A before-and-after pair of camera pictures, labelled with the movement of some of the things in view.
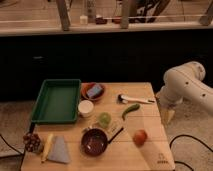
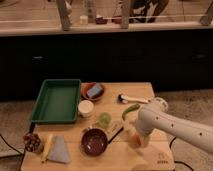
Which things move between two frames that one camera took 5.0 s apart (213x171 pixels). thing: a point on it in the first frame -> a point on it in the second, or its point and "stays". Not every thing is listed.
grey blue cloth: x=58 y=151 stays
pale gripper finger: x=171 y=114 -> x=145 y=140
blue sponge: x=92 y=91 stays
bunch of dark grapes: x=32 y=142 stays
